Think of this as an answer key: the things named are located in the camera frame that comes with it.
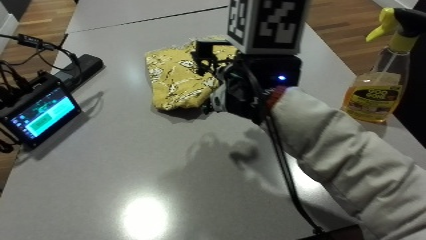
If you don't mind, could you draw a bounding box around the yellow patterned cloth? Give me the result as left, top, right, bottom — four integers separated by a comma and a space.
144, 35, 240, 112

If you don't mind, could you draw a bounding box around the black tracker box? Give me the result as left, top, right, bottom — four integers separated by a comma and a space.
238, 52, 303, 98

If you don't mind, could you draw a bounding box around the white marker cube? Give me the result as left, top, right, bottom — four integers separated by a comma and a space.
225, 0, 313, 56

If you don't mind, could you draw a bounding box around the flat black box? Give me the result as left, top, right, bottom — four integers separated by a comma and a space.
52, 53, 106, 92

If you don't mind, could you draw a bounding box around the spray bottle with orange liquid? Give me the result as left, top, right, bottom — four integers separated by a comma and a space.
339, 7, 422, 124

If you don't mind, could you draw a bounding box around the small black touchscreen device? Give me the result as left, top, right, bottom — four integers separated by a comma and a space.
0, 77, 84, 150

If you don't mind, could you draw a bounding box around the black chair back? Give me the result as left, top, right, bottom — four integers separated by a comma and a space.
391, 7, 426, 149

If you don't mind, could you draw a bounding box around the black cable with connector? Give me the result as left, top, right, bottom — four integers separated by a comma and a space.
0, 32, 84, 81

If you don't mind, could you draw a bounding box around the black glove cable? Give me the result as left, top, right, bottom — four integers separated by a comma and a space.
261, 109, 326, 235

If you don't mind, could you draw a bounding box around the bundle of black cables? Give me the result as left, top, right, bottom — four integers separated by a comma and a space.
0, 59, 35, 113

